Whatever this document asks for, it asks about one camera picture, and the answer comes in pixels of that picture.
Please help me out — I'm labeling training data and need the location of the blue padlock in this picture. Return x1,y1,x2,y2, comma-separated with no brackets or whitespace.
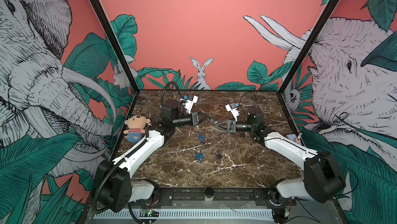
198,135,205,142
195,149,204,163

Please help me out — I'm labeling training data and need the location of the black padlock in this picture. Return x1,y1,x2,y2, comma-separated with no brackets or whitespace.
213,151,224,162

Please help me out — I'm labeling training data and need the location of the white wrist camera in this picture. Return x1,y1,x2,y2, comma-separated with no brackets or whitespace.
225,103,240,121
181,95,198,114

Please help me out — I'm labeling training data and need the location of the black knob on rail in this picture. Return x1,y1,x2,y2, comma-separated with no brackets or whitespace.
204,187,215,201

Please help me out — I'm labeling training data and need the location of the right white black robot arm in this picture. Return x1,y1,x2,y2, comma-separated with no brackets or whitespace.
210,104,346,206

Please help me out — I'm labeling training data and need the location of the white vented strip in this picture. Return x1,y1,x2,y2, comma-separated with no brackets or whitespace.
92,208,275,220

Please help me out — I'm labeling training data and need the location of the black mounting rail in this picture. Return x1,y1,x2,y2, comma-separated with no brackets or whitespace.
97,187,311,212

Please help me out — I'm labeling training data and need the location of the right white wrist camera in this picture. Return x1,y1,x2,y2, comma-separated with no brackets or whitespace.
225,103,240,121

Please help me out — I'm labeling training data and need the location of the plush doll striped shirt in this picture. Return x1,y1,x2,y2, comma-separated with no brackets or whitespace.
123,115,151,143

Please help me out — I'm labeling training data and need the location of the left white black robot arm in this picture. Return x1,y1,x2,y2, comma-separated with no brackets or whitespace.
92,95,204,214

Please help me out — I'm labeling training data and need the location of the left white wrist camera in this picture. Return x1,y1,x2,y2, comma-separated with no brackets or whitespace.
181,95,198,114

